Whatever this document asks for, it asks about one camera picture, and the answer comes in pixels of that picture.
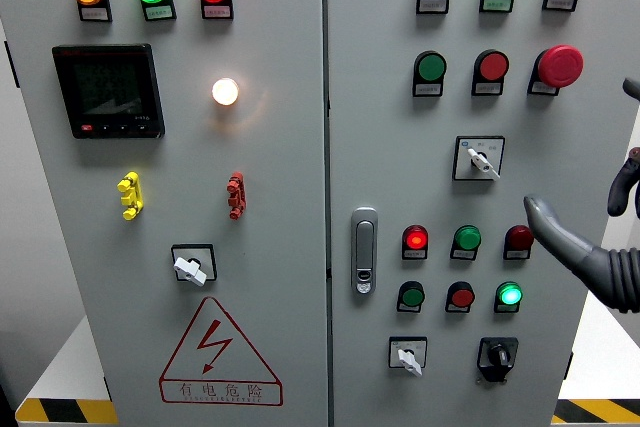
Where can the grey door with display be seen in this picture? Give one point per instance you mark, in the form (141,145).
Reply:
(280,172)

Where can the large red stop button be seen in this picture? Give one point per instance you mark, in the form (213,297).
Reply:
(560,65)

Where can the black display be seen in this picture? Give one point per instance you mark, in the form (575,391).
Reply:
(107,92)

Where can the grey door with lock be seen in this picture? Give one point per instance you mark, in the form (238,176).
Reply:
(380,147)

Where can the small green push button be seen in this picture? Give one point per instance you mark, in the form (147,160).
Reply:
(467,238)
(412,297)

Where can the small red push button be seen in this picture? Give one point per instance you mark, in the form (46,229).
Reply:
(462,297)

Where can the lit white lamp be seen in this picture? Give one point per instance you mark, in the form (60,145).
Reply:
(225,91)

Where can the small lit red lamp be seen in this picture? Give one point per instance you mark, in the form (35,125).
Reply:
(415,238)

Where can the black and yellow striped tape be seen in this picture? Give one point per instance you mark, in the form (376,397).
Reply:
(595,410)
(65,411)

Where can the silver door lock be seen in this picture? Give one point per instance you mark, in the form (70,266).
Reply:
(364,247)

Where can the small lit green lamp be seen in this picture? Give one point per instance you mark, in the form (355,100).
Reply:
(509,294)

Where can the black door hinge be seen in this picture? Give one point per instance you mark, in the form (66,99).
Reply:
(12,64)
(569,366)
(108,388)

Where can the red warning triangle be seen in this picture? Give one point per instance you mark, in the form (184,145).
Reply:
(212,342)

